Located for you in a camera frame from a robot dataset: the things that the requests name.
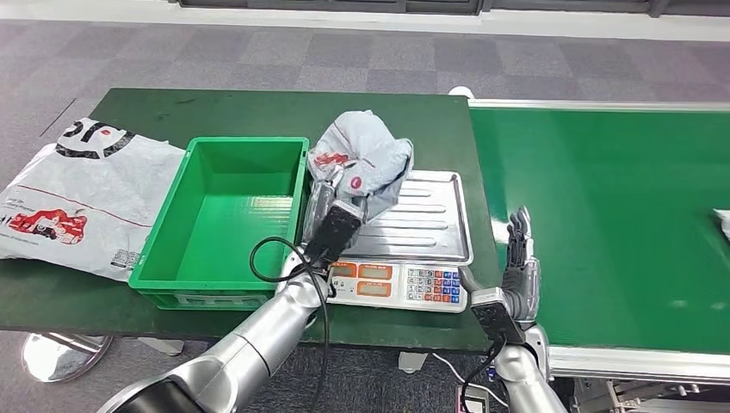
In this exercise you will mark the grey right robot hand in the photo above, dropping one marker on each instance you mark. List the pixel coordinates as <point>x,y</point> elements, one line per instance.
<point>522,285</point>

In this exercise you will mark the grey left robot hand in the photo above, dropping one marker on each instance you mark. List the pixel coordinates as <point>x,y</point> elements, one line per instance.
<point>322,199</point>

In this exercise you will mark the grey courier parcel red print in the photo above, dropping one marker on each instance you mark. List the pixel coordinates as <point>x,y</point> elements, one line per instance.
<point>371,142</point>
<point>724,222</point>

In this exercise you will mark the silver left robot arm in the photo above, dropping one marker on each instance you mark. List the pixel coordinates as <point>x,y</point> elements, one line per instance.
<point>256,348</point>

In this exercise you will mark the green conveyor belt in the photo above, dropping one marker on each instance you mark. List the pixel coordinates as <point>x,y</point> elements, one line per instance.
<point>599,199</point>

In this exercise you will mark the grey floor socket box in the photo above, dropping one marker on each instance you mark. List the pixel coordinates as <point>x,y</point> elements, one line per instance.
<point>471,403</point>

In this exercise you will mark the white conveyor roller end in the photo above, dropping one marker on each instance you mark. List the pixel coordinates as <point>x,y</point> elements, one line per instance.
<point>459,91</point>

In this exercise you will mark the white electronic scale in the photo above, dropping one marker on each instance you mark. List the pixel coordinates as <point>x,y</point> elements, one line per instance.
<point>428,285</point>

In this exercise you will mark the green plastic crate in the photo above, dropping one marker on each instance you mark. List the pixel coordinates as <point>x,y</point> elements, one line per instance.
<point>228,205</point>

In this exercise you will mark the steel scale tray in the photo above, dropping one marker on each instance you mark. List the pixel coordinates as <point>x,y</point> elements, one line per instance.
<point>428,222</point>

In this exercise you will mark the white table foot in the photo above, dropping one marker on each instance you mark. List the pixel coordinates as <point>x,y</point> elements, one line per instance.
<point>412,362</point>
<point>162,346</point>

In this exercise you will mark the large flat grey courier bag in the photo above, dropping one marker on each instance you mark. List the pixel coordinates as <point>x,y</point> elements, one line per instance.
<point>85,182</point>

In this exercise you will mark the round chrome table base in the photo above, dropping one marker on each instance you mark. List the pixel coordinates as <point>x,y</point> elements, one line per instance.
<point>63,357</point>

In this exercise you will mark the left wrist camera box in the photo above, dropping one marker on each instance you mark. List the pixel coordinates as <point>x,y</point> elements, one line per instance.
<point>333,234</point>

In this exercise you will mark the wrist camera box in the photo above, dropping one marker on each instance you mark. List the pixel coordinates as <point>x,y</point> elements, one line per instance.
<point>496,316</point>
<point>333,234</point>

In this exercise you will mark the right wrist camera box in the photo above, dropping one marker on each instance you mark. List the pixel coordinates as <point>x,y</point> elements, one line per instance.
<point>496,316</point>

